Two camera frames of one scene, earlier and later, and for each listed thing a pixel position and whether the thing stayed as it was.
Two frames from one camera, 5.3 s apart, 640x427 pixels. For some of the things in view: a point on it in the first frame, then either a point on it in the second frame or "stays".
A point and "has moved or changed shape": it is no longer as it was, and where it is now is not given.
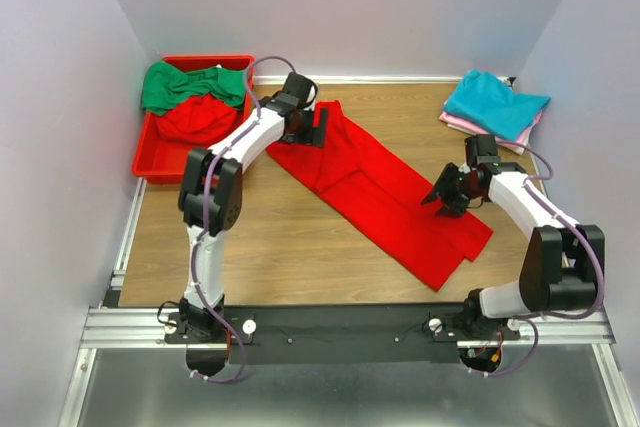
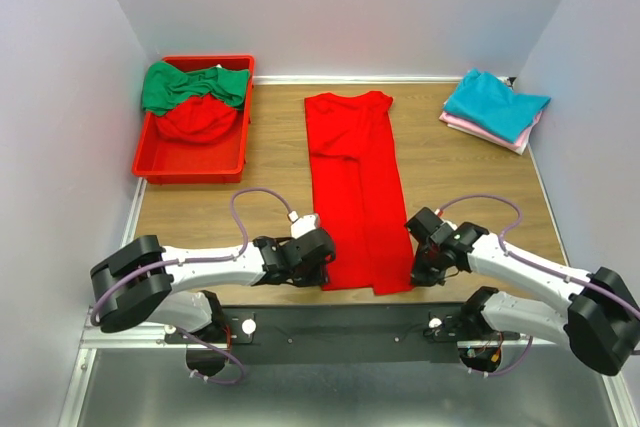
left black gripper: x=310 y=127 to x=310 y=275
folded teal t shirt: x=495 y=106 stays
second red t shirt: x=200 y=120 stays
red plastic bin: x=159 y=162 stays
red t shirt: x=380 y=188 has moved or changed shape
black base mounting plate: x=343 y=334 stays
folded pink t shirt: x=516 y=143 stays
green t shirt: x=167 y=86 stays
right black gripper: x=451 y=189 to x=425 y=270
